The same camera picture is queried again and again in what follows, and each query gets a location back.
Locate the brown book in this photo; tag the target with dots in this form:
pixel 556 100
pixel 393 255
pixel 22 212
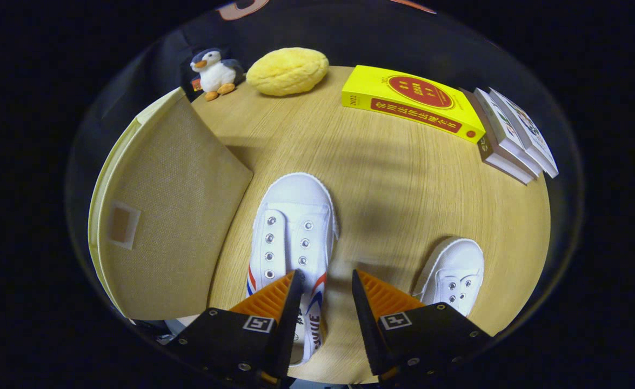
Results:
pixel 487 148

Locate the yellow round plush toy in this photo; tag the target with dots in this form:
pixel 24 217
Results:
pixel 287 71

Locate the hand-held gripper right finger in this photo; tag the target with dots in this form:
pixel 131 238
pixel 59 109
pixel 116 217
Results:
pixel 368 329

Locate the penguin plush toy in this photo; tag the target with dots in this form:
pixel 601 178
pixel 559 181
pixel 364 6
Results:
pixel 215 75

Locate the yellow book with red circle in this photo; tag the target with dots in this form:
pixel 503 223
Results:
pixel 371 86

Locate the white book with illustrated cover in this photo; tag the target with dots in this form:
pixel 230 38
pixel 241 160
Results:
pixel 528 132

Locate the beige fabric storage box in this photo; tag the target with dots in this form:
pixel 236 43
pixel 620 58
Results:
pixel 171 216

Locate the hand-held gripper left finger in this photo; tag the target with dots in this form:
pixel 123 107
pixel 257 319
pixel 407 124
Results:
pixel 287 329

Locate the white canvas shoe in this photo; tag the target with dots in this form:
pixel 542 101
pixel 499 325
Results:
pixel 455 259
pixel 295 200

